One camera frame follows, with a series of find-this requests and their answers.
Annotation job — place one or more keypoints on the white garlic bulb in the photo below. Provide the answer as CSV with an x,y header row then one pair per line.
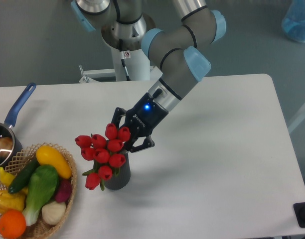
x,y
53,212

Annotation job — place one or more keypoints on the dark green cucumber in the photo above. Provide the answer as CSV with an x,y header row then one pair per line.
x,y
23,177

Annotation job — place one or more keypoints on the orange fruit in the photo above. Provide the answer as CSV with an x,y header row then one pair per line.
x,y
12,224

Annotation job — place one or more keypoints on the blue handled saucepan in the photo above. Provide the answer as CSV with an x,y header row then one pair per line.
x,y
10,121

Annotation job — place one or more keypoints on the dark grey ribbed vase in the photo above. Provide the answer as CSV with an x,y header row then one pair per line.
x,y
122,179

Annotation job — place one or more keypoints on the purple red onion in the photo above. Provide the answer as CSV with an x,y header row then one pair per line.
x,y
64,191

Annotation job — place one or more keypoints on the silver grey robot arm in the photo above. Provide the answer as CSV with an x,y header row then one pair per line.
x,y
176,54

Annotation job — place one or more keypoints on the yellow pumpkin gourd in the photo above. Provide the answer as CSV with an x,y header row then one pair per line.
x,y
11,201

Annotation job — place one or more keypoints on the yellow squash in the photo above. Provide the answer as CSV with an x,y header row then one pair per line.
x,y
47,155

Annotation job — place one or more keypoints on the green bok choy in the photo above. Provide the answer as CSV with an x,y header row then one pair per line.
x,y
41,188

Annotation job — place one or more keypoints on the black device at edge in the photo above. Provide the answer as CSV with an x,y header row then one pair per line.
x,y
299,209

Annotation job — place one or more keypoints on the yellow banana pepper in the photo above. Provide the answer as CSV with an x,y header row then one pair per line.
x,y
6,177

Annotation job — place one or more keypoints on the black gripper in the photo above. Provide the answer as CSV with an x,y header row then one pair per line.
x,y
140,120

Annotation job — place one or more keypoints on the red tulip bouquet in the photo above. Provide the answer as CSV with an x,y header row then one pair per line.
x,y
106,154

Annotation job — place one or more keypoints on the brown bread roll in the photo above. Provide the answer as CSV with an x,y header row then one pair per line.
x,y
6,146

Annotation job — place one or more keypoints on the woven wicker basket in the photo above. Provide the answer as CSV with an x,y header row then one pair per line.
x,y
42,230

